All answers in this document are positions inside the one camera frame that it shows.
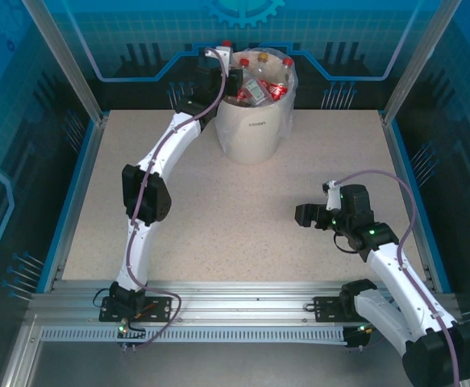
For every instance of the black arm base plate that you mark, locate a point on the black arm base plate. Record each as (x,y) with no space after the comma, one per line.
(327,308)
(158,306)

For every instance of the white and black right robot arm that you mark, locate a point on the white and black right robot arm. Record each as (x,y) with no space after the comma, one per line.
(396,278)

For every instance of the clear plastic bin liner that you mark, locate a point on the clear plastic bin liner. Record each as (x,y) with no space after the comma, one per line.
(223,133)

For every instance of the aluminium frame post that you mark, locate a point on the aluminium frame post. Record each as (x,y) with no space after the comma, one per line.
(416,60)
(69,60)

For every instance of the grey metal bottom panel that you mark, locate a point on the grey metal bottom panel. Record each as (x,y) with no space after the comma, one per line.
(238,367)

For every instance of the aluminium mounting rail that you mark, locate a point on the aluminium mounting rail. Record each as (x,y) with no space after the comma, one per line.
(238,294)

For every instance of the cream plastic bin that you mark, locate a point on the cream plastic bin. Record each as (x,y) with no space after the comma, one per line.
(259,141)

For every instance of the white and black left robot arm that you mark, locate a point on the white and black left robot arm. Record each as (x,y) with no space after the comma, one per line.
(166,141)

